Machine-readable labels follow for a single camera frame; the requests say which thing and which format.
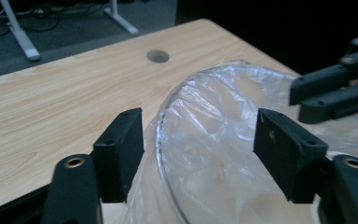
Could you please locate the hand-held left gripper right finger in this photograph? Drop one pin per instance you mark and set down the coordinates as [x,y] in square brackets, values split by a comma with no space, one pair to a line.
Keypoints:
[287,155]

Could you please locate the clear glass bowl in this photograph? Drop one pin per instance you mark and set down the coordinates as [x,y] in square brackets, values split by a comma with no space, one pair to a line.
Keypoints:
[158,149]

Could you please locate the clear plastic bag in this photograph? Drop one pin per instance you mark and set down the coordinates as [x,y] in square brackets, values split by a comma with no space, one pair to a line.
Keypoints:
[211,124]

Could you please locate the round grey table grommet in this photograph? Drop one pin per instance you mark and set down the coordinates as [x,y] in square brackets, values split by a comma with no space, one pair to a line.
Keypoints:
[158,56]

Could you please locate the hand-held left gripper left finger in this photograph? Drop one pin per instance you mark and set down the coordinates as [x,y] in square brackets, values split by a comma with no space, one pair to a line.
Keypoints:
[118,155]

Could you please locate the white metal stand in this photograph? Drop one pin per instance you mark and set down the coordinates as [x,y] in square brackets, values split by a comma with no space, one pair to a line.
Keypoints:
[23,40]

